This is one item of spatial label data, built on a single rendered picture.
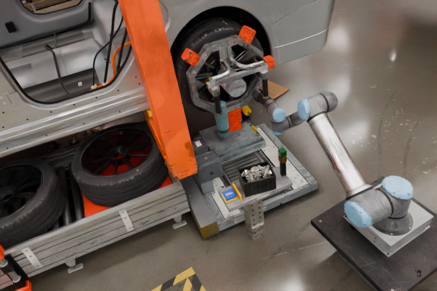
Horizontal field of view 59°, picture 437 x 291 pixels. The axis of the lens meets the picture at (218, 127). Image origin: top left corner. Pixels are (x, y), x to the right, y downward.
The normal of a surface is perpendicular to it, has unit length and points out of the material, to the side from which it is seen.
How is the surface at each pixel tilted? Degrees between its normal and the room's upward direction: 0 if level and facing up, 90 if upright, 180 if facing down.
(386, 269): 0
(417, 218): 1
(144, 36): 90
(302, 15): 90
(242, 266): 0
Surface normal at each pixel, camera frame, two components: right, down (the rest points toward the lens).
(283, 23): 0.39, 0.53
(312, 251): -0.13, -0.78
